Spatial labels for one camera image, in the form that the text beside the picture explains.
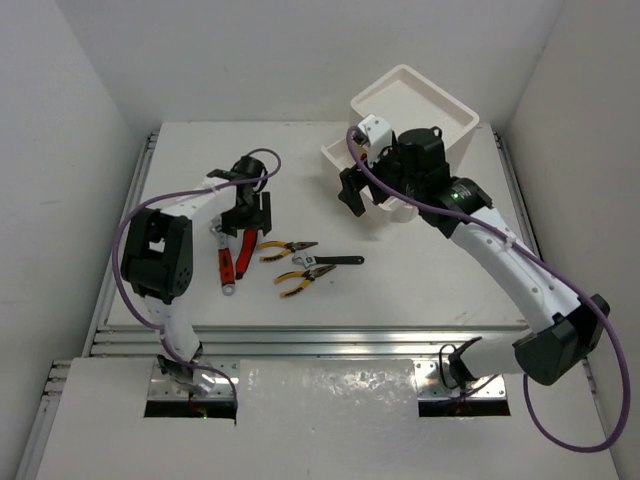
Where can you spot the white drawer cabinet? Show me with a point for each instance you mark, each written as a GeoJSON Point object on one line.
{"type": "Point", "coordinates": [408, 100]}

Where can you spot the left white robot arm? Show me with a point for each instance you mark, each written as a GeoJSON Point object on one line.
{"type": "Point", "coordinates": [153, 252]}

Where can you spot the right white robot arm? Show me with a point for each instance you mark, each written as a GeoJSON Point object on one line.
{"type": "Point", "coordinates": [563, 329]}

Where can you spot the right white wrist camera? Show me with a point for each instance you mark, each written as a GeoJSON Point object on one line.
{"type": "Point", "coordinates": [374, 134]}

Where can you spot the red utility knife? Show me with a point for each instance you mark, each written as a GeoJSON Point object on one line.
{"type": "Point", "coordinates": [245, 255]}

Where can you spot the yellow pliers lower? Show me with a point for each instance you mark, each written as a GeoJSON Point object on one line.
{"type": "Point", "coordinates": [306, 278]}

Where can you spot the aluminium table frame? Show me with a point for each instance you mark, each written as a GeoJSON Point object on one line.
{"type": "Point", "coordinates": [330, 381]}

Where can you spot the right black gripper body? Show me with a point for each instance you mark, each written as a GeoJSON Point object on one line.
{"type": "Point", "coordinates": [389, 168]}

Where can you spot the black adjustable wrench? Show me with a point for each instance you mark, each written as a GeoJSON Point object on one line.
{"type": "Point", "coordinates": [307, 260]}

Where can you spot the red adjustable wrench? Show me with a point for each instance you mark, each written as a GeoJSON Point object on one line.
{"type": "Point", "coordinates": [225, 262]}

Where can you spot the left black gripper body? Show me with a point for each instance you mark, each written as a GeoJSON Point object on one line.
{"type": "Point", "coordinates": [245, 218]}

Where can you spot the white drawer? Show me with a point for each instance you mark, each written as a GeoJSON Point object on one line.
{"type": "Point", "coordinates": [336, 157]}

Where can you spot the yellow pliers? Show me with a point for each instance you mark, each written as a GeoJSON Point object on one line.
{"type": "Point", "coordinates": [286, 249]}
{"type": "Point", "coordinates": [306, 278]}

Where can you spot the yellow pliers upper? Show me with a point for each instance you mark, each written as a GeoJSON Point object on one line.
{"type": "Point", "coordinates": [286, 249]}

